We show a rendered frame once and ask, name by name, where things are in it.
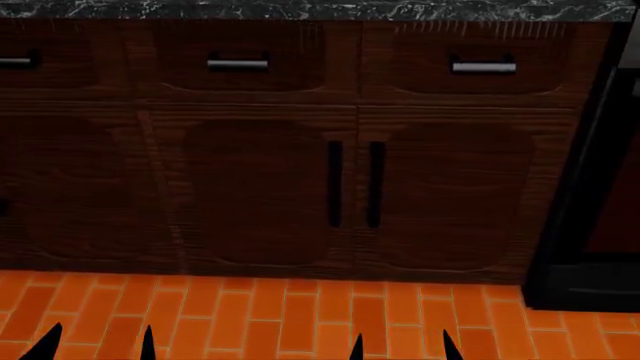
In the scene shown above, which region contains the dark wood drawer front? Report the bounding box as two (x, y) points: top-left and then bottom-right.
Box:
(358, 21), (612, 111)
(0, 20), (146, 102)
(142, 20), (362, 106)

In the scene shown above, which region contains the black oven stove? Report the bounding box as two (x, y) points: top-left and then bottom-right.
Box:
(522, 21), (640, 313)

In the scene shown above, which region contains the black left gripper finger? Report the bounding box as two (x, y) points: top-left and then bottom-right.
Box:
(18, 321), (64, 360)
(139, 324), (157, 360)

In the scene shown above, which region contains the silver bar drawer handle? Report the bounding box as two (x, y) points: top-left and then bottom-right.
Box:
(0, 51), (42, 72)
(449, 54), (518, 75)
(206, 51), (270, 72)

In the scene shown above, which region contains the dark wood base cabinet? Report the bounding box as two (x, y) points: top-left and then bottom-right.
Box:
(0, 17), (616, 286)

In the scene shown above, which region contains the dark marble countertop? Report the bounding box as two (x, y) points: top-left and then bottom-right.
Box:
(0, 0), (637, 23)

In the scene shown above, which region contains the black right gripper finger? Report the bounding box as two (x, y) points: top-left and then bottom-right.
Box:
(442, 328), (465, 360)
(348, 332), (365, 360)

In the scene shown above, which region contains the dark wood cabinet door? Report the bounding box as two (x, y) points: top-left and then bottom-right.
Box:
(355, 107), (581, 285)
(0, 102), (189, 273)
(137, 106), (359, 279)

